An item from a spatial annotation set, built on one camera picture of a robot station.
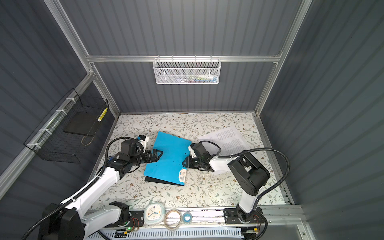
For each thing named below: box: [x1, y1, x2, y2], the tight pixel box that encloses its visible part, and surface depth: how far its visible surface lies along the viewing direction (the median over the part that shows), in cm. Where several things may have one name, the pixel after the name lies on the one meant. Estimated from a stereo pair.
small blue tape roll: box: [182, 211, 193, 225], surface depth 75 cm
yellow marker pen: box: [97, 107, 108, 122], surface depth 83 cm
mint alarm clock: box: [143, 202, 166, 225], surface depth 74 cm
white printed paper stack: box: [197, 126, 251, 157], surface depth 107 cm
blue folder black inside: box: [144, 131, 192, 186], surface depth 88 cm
